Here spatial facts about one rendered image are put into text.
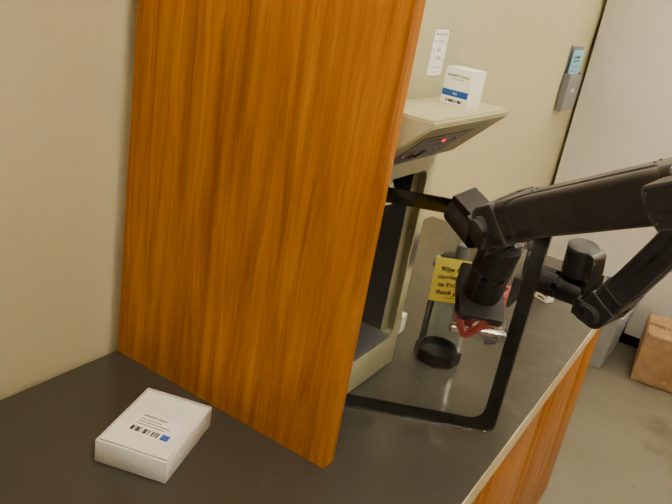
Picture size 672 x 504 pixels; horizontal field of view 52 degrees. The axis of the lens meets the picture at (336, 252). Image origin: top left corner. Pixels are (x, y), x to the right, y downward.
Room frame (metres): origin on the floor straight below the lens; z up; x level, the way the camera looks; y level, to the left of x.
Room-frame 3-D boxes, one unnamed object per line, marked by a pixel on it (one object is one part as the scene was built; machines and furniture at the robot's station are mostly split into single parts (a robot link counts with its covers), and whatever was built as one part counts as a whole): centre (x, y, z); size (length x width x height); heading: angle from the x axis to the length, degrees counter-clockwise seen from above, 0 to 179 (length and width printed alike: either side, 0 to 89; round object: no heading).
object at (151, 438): (0.91, 0.23, 0.96); 0.16 x 0.12 x 0.04; 169
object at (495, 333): (1.00, -0.24, 1.20); 0.10 x 0.05 x 0.03; 89
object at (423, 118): (1.14, -0.13, 1.46); 0.32 x 0.12 x 0.10; 151
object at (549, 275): (1.27, -0.41, 1.20); 0.07 x 0.07 x 0.10; 61
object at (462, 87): (1.19, -0.16, 1.54); 0.05 x 0.05 x 0.06; 57
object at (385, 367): (1.03, -0.17, 1.19); 0.30 x 0.01 x 0.40; 89
